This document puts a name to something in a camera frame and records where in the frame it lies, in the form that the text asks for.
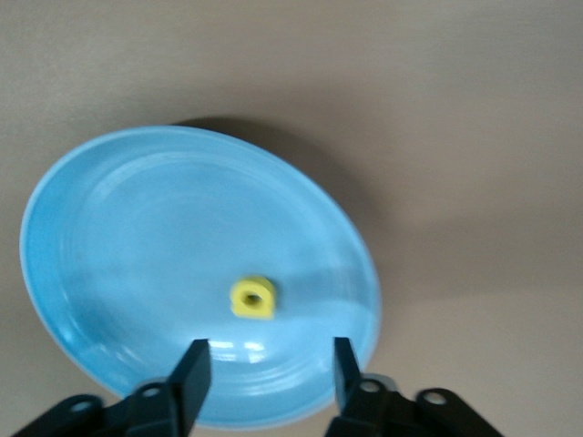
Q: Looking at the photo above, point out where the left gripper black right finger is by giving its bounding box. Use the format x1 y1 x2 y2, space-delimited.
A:
325 336 502 437

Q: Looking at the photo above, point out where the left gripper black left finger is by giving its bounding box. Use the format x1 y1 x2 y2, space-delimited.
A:
13 339 213 437

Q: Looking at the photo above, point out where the yellow foam letter a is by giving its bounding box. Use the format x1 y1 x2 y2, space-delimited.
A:
230 274 277 321

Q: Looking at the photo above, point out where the blue plate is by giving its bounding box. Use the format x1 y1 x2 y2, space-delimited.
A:
18 125 383 432

